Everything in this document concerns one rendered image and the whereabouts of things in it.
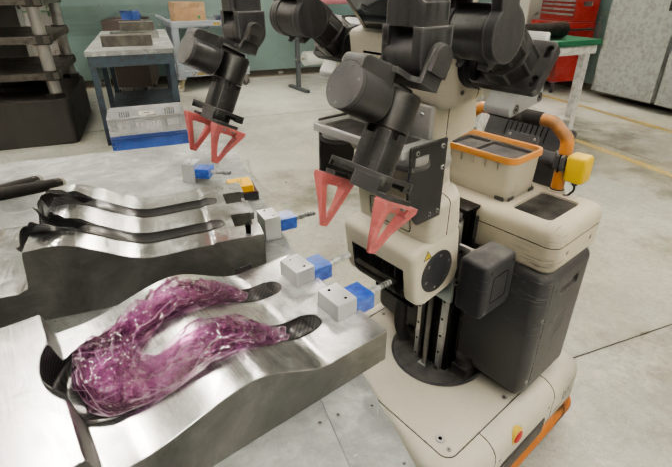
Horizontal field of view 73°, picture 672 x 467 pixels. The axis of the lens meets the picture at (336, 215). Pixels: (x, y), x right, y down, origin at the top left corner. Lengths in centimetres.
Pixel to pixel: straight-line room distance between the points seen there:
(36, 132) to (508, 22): 445
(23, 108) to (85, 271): 399
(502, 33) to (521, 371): 92
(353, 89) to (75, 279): 56
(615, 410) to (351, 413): 140
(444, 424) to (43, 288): 97
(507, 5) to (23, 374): 72
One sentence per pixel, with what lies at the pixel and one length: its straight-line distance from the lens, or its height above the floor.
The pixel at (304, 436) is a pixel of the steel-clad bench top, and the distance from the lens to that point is 62.
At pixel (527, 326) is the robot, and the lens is 125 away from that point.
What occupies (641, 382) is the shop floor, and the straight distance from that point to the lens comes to 209.
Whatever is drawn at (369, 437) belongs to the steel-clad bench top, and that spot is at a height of 80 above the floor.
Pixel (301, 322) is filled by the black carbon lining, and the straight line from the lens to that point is 69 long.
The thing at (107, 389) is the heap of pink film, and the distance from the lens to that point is 61.
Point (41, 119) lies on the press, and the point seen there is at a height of 24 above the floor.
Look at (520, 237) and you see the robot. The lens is 116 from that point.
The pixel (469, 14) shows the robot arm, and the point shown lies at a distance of 69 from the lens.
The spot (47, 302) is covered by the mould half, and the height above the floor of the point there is 83.
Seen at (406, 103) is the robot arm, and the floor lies 116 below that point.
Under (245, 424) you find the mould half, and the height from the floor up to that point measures 84.
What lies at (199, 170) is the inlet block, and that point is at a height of 84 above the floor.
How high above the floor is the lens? 130
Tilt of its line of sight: 27 degrees down
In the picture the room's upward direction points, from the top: straight up
